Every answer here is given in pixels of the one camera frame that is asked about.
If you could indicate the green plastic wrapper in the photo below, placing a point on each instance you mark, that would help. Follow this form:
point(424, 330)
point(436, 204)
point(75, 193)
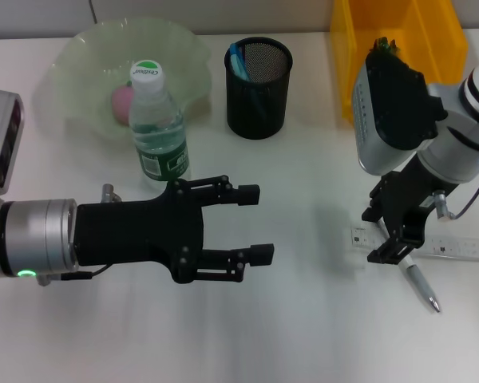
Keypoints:
point(385, 44)

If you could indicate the black mesh pen cup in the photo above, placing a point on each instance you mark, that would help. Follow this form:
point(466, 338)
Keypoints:
point(263, 111)

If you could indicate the clear water bottle green label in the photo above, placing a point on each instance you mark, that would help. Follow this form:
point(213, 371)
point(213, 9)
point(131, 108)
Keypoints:
point(159, 139)

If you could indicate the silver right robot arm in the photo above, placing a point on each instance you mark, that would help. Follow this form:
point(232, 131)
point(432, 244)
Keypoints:
point(455, 135)

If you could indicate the blue capped scissors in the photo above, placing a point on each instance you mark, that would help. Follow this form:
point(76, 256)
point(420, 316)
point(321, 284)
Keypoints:
point(237, 64)

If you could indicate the clear plastic ruler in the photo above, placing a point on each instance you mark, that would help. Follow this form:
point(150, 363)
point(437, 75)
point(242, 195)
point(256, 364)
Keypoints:
point(459, 245)

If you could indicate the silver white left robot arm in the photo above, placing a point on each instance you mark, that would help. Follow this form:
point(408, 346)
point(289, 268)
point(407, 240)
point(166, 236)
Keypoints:
point(36, 235)

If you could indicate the green glass fruit bowl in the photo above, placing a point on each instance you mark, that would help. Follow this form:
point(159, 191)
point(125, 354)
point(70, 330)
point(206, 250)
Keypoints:
point(84, 80)

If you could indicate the yellow plastic bin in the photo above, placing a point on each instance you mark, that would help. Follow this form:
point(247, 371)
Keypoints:
point(423, 32)

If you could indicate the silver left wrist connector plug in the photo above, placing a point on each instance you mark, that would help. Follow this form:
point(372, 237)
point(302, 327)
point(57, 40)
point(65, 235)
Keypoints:
point(108, 192)

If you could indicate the silver white pen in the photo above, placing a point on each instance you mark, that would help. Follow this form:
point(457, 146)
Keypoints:
point(421, 285)

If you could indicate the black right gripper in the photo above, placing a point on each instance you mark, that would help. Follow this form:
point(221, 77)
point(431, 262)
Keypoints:
point(411, 199)

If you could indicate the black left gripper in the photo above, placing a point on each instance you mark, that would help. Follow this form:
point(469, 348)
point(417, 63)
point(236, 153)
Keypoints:
point(139, 231)

